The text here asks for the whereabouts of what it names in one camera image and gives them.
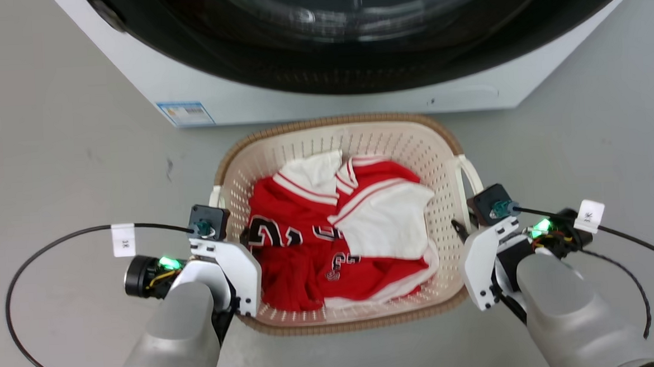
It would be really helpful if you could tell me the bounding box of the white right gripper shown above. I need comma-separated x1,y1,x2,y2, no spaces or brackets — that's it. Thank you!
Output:
451,215,528,313

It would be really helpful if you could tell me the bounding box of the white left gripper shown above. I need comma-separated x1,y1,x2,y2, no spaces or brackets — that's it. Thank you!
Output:
188,226,264,320

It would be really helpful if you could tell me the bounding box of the beige perforated laundry basket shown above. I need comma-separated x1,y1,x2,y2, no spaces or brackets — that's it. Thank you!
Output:
205,107,491,341

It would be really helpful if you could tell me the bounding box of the red basketball jersey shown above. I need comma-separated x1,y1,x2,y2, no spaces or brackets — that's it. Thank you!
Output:
243,152,436,315

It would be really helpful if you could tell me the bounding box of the white cloth garment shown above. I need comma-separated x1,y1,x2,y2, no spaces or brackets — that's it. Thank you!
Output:
278,144,443,313

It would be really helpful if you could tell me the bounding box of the blue energy label sticker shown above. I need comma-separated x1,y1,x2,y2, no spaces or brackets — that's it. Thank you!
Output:
155,99,216,128

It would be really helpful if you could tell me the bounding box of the white front-load washing machine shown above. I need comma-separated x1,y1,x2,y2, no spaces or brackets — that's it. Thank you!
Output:
51,0,654,134

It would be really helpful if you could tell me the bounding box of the black round washer door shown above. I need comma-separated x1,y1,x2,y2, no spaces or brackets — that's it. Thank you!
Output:
86,0,654,109

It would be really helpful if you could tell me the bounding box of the white cable tag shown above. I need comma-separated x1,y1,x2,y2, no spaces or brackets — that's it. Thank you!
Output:
572,199,607,235
110,223,137,258

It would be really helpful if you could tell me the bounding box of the thin black right camera cable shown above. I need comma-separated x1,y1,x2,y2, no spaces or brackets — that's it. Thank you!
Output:
514,199,654,283

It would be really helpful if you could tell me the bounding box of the thin black camera cable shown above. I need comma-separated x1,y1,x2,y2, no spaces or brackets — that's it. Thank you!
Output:
1,220,204,367
514,199,654,283

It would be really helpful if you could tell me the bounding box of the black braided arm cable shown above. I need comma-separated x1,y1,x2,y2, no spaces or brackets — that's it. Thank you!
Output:
580,245,653,343

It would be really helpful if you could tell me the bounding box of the thin black left camera cable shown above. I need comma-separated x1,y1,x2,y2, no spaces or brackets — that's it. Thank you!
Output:
1,220,204,367

